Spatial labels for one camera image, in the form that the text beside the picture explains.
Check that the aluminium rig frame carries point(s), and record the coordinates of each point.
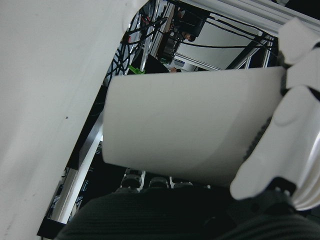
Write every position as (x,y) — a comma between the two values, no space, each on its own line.
(250,15)

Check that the green plastic clip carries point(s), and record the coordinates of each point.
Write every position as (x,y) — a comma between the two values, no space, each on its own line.
(136,70)

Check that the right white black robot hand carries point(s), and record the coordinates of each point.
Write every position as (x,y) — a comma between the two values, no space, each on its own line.
(175,217)

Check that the white paper cup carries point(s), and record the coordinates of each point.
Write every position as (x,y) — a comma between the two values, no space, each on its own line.
(190,125)

